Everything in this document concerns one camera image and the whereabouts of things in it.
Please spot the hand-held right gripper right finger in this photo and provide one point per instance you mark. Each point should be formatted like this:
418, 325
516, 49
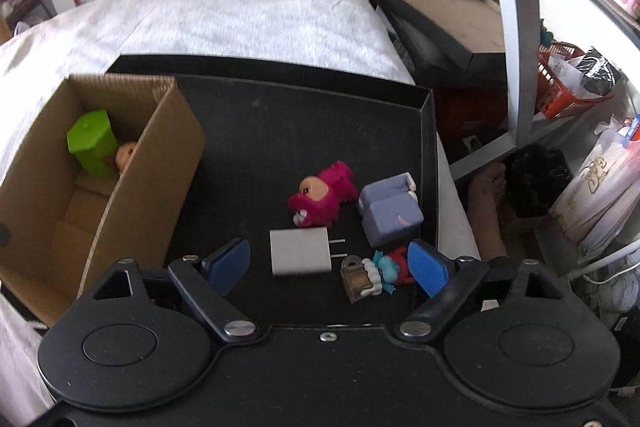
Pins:
430, 269

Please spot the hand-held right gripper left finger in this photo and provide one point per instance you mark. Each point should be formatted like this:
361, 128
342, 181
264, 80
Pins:
232, 264

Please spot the blue-haired red figurine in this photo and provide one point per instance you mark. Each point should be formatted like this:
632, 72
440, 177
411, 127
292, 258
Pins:
390, 269

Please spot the white plug charger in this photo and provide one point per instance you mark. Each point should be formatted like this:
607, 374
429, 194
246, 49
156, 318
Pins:
299, 252

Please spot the brass padlock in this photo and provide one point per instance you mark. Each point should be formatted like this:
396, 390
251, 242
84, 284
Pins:
355, 282

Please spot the brown cardboard box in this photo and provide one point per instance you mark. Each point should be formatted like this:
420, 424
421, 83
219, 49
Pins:
150, 187

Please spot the black tray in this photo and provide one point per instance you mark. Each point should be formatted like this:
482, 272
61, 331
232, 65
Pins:
280, 132

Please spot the person's foot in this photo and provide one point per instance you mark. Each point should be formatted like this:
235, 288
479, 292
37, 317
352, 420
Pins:
487, 207

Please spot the black plastic bag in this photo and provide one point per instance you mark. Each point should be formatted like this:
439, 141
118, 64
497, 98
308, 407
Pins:
537, 182

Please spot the brown-haired doll figurine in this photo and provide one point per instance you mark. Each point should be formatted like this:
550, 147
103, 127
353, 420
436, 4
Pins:
124, 156

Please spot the green hexagonal container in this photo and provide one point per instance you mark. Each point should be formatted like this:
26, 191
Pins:
92, 139

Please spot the white printed plastic bag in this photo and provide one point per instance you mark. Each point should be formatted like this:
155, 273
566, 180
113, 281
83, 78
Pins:
600, 182

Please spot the red plastic basket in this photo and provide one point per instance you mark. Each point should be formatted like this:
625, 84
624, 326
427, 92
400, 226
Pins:
560, 92

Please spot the grey-framed black desk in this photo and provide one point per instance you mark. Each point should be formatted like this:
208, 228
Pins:
517, 57

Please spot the white fluffy blanket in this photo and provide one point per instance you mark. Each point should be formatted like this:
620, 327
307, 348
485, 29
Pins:
225, 7

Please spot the black framed flat box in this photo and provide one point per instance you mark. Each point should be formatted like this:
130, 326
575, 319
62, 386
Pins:
440, 12

